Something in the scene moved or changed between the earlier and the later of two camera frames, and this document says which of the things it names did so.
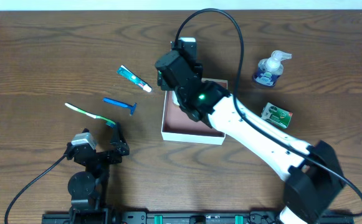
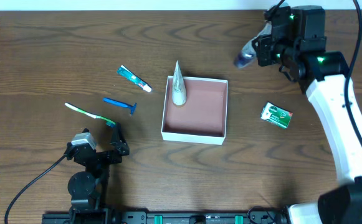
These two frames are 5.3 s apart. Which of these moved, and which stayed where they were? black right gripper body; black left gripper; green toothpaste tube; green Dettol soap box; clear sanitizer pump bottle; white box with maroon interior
Moved: clear sanitizer pump bottle; black right gripper body
Stayed: green toothpaste tube; black left gripper; green Dettol soap box; white box with maroon interior
